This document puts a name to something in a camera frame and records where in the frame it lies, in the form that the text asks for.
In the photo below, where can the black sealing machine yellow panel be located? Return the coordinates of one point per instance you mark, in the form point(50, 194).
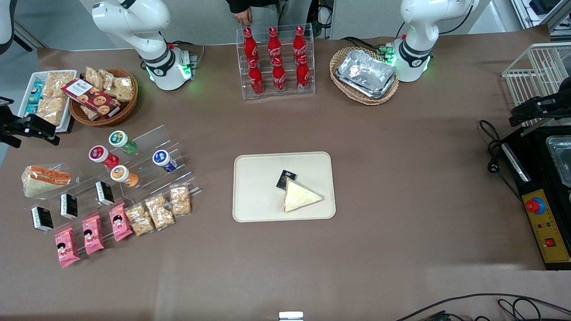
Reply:
point(535, 178)

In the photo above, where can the clear bag of crackers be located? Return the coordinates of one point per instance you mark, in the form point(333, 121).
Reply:
point(120, 87)
point(89, 112)
point(93, 78)

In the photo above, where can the wrapped sandwich with orange filling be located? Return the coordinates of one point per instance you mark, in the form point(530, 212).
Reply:
point(44, 180)

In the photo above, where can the bystander hand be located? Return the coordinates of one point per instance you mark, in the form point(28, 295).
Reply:
point(243, 18)

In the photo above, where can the wicker basket with foil trays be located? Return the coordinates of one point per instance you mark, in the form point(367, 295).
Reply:
point(339, 87)

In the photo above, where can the red cola bottle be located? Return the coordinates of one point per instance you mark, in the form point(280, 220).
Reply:
point(250, 47)
point(299, 43)
point(303, 76)
point(274, 44)
point(279, 78)
point(255, 80)

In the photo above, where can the small black white box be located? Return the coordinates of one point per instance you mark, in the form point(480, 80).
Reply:
point(69, 206)
point(105, 193)
point(42, 218)

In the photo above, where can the red cookie box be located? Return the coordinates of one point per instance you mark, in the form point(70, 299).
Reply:
point(91, 98)

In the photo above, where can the bystander in dark clothes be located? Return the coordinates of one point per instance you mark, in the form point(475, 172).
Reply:
point(263, 5)

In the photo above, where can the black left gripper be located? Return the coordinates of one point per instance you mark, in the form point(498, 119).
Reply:
point(554, 102)

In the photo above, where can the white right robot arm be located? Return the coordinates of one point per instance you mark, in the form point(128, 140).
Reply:
point(134, 22)

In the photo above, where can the orange gum bottle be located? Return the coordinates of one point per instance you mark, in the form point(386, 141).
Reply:
point(118, 173)

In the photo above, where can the green gum bottle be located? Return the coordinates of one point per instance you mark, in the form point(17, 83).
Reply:
point(117, 138)

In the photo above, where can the aluminium frame shelf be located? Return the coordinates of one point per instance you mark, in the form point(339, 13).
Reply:
point(557, 20)

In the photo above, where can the grey metal lever strip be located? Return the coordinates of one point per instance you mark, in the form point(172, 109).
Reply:
point(531, 130)

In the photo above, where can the wrapped triangular white sandwich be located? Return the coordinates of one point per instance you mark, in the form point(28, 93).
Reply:
point(301, 197)

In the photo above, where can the steel food container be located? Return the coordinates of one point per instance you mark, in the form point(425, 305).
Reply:
point(562, 158)

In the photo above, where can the red emergency stop button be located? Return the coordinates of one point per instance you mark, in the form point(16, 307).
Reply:
point(535, 205)

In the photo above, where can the red rocker switch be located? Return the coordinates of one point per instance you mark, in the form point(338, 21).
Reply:
point(550, 243)

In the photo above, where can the small white device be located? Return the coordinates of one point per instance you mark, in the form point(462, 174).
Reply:
point(291, 316)

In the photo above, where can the pink snack packet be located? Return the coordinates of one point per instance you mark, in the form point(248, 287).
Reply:
point(120, 222)
point(67, 247)
point(93, 235)

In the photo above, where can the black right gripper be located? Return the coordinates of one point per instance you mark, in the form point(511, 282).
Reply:
point(6, 124)

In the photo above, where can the clear bag of granola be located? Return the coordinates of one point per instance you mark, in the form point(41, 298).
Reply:
point(51, 110)
point(59, 84)

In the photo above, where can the blue gum bottle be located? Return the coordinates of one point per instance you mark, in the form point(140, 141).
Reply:
point(160, 158)

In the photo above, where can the clear acrylic stepped stand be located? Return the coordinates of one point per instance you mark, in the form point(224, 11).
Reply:
point(154, 138)

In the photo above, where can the blue snack packet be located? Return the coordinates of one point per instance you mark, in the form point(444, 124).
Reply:
point(30, 110)
point(35, 93)

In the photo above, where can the white rectangular snack tray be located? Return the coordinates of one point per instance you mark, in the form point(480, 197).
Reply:
point(27, 87)

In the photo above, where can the clear bag of nut brittle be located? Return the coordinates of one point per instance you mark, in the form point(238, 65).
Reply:
point(180, 200)
point(159, 211)
point(139, 220)

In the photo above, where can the clear acrylic bottle rack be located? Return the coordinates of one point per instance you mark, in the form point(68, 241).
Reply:
point(267, 96)

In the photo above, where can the beige serving tray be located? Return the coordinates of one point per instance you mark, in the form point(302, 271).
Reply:
point(256, 187)

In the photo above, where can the red gum bottle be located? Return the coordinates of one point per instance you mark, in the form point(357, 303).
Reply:
point(97, 154)

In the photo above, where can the wicker basket with snacks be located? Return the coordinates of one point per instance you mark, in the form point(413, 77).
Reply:
point(120, 113)

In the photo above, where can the stacked aluminium foil trays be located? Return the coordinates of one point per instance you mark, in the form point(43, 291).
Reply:
point(366, 73)

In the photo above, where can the small black gold box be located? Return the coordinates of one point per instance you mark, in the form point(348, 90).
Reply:
point(284, 178)

